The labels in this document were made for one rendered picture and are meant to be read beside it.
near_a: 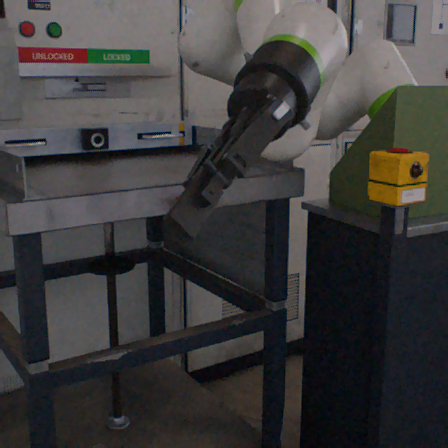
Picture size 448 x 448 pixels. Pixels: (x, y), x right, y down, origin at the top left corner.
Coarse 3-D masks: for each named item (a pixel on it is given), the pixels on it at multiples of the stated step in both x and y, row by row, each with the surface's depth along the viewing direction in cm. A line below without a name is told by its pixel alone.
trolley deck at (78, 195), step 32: (32, 160) 144; (64, 160) 144; (96, 160) 144; (128, 160) 144; (160, 160) 144; (192, 160) 144; (0, 192) 105; (64, 192) 105; (96, 192) 105; (128, 192) 107; (160, 192) 111; (224, 192) 119; (256, 192) 123; (288, 192) 128; (0, 224) 100; (32, 224) 99; (64, 224) 102; (96, 224) 105
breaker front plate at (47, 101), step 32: (32, 0) 131; (64, 0) 135; (96, 0) 139; (128, 0) 143; (160, 0) 147; (64, 32) 136; (96, 32) 140; (128, 32) 145; (160, 32) 149; (160, 64) 151; (32, 96) 135; (64, 96) 139; (96, 96) 143; (128, 96) 147; (160, 96) 152; (0, 128) 133
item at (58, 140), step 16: (32, 128) 137; (48, 128) 138; (64, 128) 140; (80, 128) 142; (112, 128) 146; (128, 128) 148; (144, 128) 151; (160, 128) 153; (48, 144) 138; (64, 144) 140; (80, 144) 142; (112, 144) 147; (128, 144) 149; (144, 144) 151; (160, 144) 154
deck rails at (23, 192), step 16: (192, 128) 159; (208, 128) 152; (192, 144) 160; (208, 144) 154; (0, 160) 108; (16, 160) 99; (256, 160) 137; (0, 176) 110; (16, 176) 100; (16, 192) 102; (32, 192) 102
